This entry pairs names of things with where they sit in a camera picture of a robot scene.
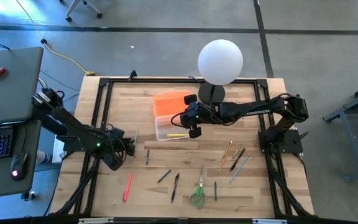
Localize black computer mouse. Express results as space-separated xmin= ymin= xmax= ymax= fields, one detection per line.
xmin=10 ymin=151 xmax=29 ymax=182

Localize black aluminium table frame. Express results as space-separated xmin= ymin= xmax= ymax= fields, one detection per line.
xmin=50 ymin=77 xmax=315 ymax=219

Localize long black pen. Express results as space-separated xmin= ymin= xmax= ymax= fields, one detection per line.
xmin=170 ymin=172 xmax=180 ymax=204

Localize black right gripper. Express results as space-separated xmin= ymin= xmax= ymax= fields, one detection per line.
xmin=180 ymin=94 xmax=220 ymax=139

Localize light green pencil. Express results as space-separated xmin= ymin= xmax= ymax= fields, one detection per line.
xmin=131 ymin=129 xmax=140 ymax=160

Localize black floor cable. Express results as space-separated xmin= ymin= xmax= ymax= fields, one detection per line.
xmin=39 ymin=70 xmax=81 ymax=103

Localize pale grey pencil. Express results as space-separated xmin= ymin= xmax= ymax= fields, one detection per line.
xmin=229 ymin=154 xmax=250 ymax=184

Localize office chair base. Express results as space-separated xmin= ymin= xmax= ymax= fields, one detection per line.
xmin=59 ymin=0 xmax=103 ymax=24

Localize yellow floor cable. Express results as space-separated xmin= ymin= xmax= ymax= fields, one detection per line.
xmin=16 ymin=0 xmax=96 ymax=77

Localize tan pencil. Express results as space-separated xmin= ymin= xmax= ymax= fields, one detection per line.
xmin=232 ymin=143 xmax=242 ymax=160

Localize yellow-green pencil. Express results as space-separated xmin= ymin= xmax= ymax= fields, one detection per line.
xmin=222 ymin=141 xmax=231 ymax=159

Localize blue-grey metal table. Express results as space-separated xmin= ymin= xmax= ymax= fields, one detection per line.
xmin=323 ymin=77 xmax=358 ymax=183

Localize thick black pen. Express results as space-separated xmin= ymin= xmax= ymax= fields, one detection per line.
xmin=229 ymin=147 xmax=246 ymax=172

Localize green-handled scissors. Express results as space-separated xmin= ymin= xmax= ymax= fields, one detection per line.
xmin=188 ymin=167 xmax=207 ymax=210

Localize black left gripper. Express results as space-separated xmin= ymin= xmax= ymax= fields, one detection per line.
xmin=104 ymin=127 xmax=136 ymax=171

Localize orange-lidded clear pencil box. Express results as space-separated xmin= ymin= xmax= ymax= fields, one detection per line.
xmin=152 ymin=90 xmax=198 ymax=142

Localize white globe lamp black base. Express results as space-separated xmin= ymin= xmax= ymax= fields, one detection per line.
xmin=197 ymin=39 xmax=244 ymax=107

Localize short dark pencil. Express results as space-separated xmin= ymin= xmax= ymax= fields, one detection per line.
xmin=157 ymin=169 xmax=172 ymax=184

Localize orange pencil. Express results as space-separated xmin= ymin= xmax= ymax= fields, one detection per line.
xmin=218 ymin=140 xmax=234 ymax=174

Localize pink pen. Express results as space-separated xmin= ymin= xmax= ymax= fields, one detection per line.
xmin=122 ymin=172 xmax=134 ymax=203

